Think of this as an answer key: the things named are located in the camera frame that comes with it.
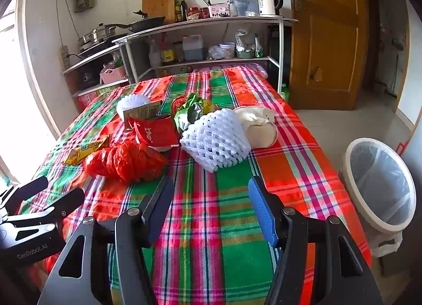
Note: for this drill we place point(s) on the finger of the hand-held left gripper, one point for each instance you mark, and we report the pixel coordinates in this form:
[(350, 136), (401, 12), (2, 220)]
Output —
[(66, 200), (29, 188)]

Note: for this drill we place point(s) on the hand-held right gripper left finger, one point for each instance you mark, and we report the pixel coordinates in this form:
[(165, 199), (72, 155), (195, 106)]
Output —
[(161, 209)]

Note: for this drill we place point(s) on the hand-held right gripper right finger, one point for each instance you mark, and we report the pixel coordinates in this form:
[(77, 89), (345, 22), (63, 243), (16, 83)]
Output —
[(263, 212)]

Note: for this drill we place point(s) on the yellow snack wrapper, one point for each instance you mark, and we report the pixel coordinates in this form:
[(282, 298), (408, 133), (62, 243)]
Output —
[(82, 152)]

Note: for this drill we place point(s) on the red plastic bag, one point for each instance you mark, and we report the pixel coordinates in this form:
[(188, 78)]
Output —
[(125, 160)]

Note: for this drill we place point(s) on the beige round paper bowl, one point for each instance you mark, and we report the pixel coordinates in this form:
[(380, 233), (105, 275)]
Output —
[(262, 135)]

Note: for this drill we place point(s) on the red noodle cup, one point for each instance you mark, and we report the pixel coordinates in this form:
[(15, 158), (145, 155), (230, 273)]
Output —
[(155, 132)]

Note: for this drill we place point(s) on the large white foam fruit net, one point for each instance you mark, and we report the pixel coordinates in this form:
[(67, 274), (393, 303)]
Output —
[(214, 143)]

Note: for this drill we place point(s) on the brown paper packet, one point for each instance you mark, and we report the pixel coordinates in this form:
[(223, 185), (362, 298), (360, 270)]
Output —
[(143, 113)]

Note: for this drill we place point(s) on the white round waste bin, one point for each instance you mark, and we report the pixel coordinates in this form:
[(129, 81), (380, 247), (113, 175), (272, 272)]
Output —
[(362, 213)]

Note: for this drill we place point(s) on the green snack bag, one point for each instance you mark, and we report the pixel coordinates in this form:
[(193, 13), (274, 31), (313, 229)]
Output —
[(189, 114)]

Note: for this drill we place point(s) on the red-labelled plastic cup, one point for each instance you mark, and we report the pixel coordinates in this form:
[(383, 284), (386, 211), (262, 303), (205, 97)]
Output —
[(178, 104)]

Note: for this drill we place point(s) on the white trash bin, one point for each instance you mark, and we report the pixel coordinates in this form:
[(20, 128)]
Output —
[(379, 179)]

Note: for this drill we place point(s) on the red green plaid blanket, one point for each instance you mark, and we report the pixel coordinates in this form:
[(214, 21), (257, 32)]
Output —
[(214, 209)]

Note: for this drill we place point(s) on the pink printed carton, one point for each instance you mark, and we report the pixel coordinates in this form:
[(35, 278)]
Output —
[(86, 99)]

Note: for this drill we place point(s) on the green white carton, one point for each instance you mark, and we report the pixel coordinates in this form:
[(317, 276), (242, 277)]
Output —
[(110, 89)]

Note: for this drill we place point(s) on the green plastic bottle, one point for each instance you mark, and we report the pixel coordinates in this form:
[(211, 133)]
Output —
[(284, 92)]

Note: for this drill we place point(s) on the black rice cooker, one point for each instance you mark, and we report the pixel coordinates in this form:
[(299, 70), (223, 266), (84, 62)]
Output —
[(87, 77)]

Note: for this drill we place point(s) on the pink woven basket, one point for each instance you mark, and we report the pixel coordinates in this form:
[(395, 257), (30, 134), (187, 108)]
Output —
[(113, 74)]

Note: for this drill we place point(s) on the white power strip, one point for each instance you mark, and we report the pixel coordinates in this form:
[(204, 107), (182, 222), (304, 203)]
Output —
[(64, 57)]

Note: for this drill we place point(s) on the low white stove rack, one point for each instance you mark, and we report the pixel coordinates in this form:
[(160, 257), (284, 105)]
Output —
[(95, 61)]

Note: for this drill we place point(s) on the lilac lidded storage box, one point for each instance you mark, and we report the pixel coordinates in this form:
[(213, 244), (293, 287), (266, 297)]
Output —
[(227, 69)]

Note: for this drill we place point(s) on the red plastic stool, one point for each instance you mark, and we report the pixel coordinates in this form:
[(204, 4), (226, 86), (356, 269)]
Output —
[(404, 145)]

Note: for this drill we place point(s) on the yellow label sauce bottle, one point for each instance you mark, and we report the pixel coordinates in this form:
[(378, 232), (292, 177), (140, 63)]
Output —
[(167, 52)]

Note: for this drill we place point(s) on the clear white plastic bottle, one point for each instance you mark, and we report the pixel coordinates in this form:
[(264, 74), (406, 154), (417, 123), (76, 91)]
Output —
[(154, 52)]

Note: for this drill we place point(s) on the black induction cooker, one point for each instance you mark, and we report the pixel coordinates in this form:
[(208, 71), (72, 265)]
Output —
[(102, 47)]

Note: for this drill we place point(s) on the dark glass jar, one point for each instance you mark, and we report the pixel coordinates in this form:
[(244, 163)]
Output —
[(178, 51)]

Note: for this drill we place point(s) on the plastic jug with dark liquid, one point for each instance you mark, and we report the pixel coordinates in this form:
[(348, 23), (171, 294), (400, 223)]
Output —
[(193, 47)]

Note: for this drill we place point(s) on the clear crumpled plastic bag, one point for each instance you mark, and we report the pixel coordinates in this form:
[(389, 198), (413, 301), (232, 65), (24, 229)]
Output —
[(215, 52)]

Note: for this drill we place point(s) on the white lidded tub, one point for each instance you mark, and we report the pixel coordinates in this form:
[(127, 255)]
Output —
[(227, 49)]

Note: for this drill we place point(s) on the steel steamer pot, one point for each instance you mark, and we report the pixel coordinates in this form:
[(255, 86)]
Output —
[(99, 33)]

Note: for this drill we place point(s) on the black frying pan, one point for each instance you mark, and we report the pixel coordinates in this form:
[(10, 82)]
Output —
[(145, 23)]

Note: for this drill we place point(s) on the long white metal shelf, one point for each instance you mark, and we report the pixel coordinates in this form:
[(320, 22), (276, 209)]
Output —
[(204, 26)]

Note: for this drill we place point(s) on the wooden door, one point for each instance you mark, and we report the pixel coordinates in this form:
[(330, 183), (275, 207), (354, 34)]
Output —
[(323, 28)]

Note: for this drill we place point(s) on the green glass oil bottle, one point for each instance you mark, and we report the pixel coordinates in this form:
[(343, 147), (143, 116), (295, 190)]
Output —
[(178, 9)]

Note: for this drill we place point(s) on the dark soy sauce bottle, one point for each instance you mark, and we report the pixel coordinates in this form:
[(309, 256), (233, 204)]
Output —
[(183, 8)]

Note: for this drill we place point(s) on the pink utensil box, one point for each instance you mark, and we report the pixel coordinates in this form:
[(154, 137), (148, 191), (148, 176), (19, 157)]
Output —
[(217, 10)]

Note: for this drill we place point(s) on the clear plastic storage container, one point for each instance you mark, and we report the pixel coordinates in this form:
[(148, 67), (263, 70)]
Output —
[(244, 6)]

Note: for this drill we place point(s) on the wooden cutting board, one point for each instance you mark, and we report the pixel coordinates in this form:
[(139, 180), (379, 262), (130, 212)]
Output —
[(160, 1)]

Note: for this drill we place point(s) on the window frame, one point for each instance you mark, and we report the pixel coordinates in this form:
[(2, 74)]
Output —
[(28, 61)]

